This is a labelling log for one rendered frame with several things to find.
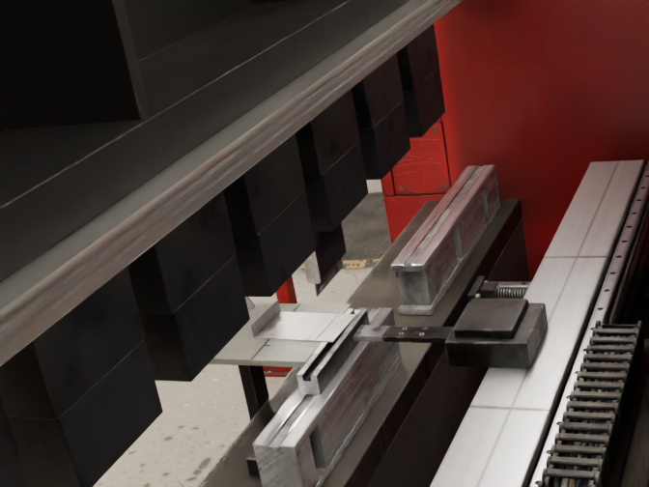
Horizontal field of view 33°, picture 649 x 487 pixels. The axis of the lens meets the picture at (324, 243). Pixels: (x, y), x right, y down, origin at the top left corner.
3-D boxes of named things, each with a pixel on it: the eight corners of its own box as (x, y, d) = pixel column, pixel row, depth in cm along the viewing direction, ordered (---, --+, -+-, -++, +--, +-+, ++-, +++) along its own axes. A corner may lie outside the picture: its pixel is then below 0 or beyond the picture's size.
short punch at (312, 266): (336, 267, 160) (324, 206, 156) (349, 267, 159) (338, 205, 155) (310, 297, 151) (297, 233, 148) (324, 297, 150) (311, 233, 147)
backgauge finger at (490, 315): (373, 324, 162) (367, 293, 160) (548, 327, 151) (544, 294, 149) (344, 363, 152) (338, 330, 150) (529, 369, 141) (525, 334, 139)
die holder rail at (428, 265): (472, 208, 231) (466, 165, 227) (500, 207, 228) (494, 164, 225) (398, 315, 189) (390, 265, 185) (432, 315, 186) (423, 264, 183)
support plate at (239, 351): (202, 307, 177) (200, 302, 177) (352, 309, 166) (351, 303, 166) (145, 361, 162) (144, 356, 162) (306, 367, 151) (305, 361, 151)
